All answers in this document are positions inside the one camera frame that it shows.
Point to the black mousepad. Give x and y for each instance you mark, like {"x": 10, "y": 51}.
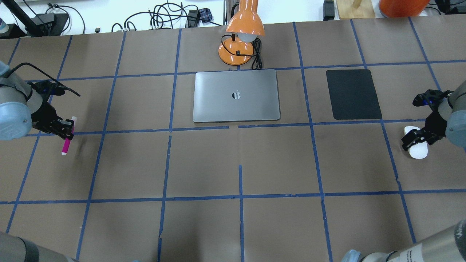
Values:
{"x": 353, "y": 95}

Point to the silver laptop notebook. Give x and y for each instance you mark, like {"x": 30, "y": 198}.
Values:
{"x": 236, "y": 96}

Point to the orange desk lamp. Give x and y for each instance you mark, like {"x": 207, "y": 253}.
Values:
{"x": 241, "y": 42}

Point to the black power adapter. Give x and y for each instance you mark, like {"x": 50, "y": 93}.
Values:
{"x": 328, "y": 10}

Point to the wooden stand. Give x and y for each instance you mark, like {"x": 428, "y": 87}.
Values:
{"x": 355, "y": 9}

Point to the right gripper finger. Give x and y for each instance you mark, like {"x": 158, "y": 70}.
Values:
{"x": 414, "y": 136}

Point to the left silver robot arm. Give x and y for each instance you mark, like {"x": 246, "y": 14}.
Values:
{"x": 24, "y": 106}

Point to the white computer mouse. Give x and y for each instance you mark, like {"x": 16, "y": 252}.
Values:
{"x": 417, "y": 151}

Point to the pink highlighter pen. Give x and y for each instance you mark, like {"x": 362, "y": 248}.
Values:
{"x": 66, "y": 145}

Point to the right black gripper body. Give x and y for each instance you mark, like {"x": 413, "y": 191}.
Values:
{"x": 435, "y": 123}

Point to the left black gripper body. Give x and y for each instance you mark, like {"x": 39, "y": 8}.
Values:
{"x": 44, "y": 115}

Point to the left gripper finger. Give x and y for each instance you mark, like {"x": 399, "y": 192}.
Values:
{"x": 64, "y": 128}

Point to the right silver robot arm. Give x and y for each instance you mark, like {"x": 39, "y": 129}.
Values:
{"x": 447, "y": 119}

